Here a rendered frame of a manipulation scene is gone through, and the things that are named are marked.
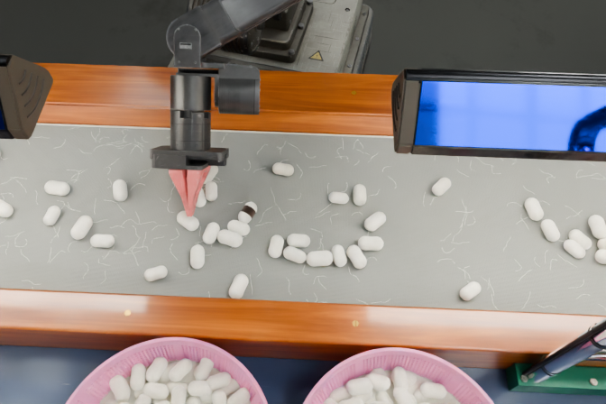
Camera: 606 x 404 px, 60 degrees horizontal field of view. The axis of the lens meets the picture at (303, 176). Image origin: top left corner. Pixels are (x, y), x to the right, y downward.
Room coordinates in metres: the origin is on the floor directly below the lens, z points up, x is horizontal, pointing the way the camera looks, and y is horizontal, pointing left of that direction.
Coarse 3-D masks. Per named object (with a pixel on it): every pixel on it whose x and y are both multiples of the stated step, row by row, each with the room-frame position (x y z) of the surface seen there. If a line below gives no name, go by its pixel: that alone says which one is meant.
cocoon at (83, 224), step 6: (84, 216) 0.37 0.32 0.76; (78, 222) 0.36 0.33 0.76; (84, 222) 0.36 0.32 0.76; (90, 222) 0.36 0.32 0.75; (72, 228) 0.35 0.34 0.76; (78, 228) 0.35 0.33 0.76; (84, 228) 0.35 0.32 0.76; (72, 234) 0.34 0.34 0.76; (78, 234) 0.34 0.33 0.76; (84, 234) 0.34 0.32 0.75
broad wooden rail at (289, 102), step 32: (64, 64) 0.67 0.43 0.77; (64, 96) 0.60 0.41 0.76; (96, 96) 0.60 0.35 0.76; (128, 96) 0.60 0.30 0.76; (160, 96) 0.60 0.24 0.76; (288, 96) 0.60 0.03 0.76; (320, 96) 0.60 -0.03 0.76; (352, 96) 0.60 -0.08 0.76; (384, 96) 0.60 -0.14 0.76; (224, 128) 0.55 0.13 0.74; (256, 128) 0.55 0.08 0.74; (288, 128) 0.54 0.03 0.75; (320, 128) 0.54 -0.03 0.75; (352, 128) 0.54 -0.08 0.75; (384, 128) 0.54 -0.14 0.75
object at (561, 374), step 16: (576, 336) 0.16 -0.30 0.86; (592, 336) 0.15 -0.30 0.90; (560, 352) 0.15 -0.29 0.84; (576, 352) 0.15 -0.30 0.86; (592, 352) 0.14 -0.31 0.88; (512, 368) 0.16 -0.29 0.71; (528, 368) 0.16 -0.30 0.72; (544, 368) 0.15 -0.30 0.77; (560, 368) 0.14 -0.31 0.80; (576, 368) 0.16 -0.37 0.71; (592, 368) 0.16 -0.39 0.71; (512, 384) 0.14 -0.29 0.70; (528, 384) 0.14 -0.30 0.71; (544, 384) 0.14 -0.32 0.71; (560, 384) 0.14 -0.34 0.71; (576, 384) 0.14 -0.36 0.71; (592, 384) 0.14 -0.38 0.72
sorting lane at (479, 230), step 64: (64, 128) 0.55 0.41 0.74; (128, 128) 0.55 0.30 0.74; (0, 192) 0.42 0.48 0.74; (128, 192) 0.42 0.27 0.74; (256, 192) 0.42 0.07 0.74; (320, 192) 0.42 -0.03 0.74; (384, 192) 0.42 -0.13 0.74; (448, 192) 0.42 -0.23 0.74; (512, 192) 0.42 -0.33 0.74; (576, 192) 0.42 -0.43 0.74; (0, 256) 0.31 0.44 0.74; (64, 256) 0.31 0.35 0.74; (128, 256) 0.31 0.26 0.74; (256, 256) 0.31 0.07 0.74; (384, 256) 0.31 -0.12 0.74; (448, 256) 0.31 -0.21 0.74; (512, 256) 0.31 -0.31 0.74
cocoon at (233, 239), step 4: (220, 232) 0.34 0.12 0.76; (224, 232) 0.34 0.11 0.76; (228, 232) 0.34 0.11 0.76; (232, 232) 0.34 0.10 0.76; (220, 236) 0.34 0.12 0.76; (224, 236) 0.33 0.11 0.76; (228, 236) 0.33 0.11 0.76; (232, 236) 0.33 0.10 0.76; (236, 236) 0.33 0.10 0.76; (240, 236) 0.34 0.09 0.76; (220, 240) 0.33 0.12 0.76; (224, 240) 0.33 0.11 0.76; (228, 240) 0.33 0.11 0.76; (232, 240) 0.33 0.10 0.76; (236, 240) 0.33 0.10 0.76; (240, 240) 0.33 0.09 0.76; (228, 244) 0.33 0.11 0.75; (232, 244) 0.32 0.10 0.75; (236, 244) 0.32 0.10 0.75; (240, 244) 0.33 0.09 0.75
